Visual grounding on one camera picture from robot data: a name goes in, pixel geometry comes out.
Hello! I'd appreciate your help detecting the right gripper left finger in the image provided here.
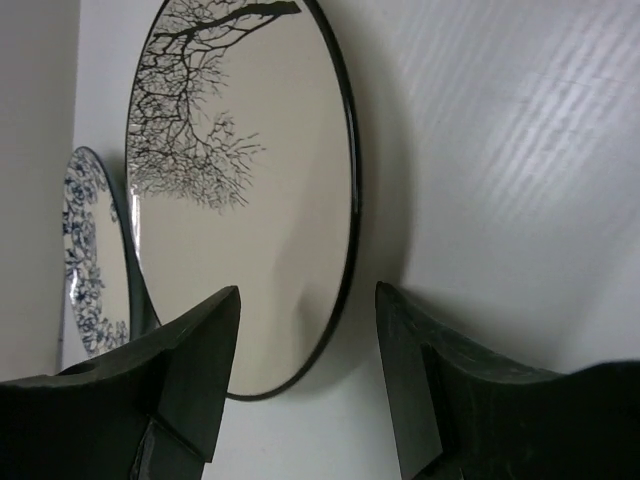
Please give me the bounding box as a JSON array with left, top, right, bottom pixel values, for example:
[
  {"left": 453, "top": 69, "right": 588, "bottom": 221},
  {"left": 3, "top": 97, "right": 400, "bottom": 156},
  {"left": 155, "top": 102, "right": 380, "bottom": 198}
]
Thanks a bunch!
[{"left": 1, "top": 286, "right": 241, "bottom": 479}]

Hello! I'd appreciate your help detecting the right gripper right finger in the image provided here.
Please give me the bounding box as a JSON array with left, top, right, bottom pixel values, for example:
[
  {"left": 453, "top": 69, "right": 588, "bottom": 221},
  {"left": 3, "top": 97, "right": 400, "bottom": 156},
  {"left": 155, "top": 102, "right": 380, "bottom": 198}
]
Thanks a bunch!
[{"left": 375, "top": 282, "right": 639, "bottom": 479}]

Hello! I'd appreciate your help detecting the blue floral round plate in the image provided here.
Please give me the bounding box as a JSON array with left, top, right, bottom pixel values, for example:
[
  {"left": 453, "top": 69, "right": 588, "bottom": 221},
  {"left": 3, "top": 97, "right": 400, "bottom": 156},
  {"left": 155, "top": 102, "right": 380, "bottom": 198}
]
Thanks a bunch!
[{"left": 62, "top": 146, "right": 131, "bottom": 357}]

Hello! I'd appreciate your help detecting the cream tree pattern plate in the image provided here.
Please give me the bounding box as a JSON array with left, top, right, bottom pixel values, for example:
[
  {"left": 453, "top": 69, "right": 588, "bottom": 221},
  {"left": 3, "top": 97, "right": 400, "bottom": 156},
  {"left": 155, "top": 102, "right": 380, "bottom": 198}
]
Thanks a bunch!
[{"left": 125, "top": 1, "right": 361, "bottom": 401}]

